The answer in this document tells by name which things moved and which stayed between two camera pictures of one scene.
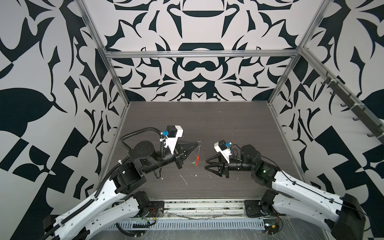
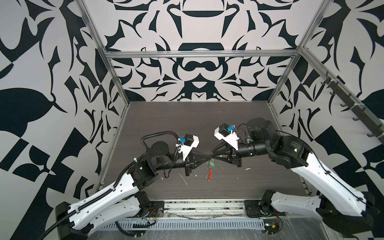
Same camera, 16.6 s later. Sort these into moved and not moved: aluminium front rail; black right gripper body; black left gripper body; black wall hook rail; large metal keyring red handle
Moved: black right gripper body; black left gripper body; large metal keyring red handle
Not moved: black wall hook rail; aluminium front rail
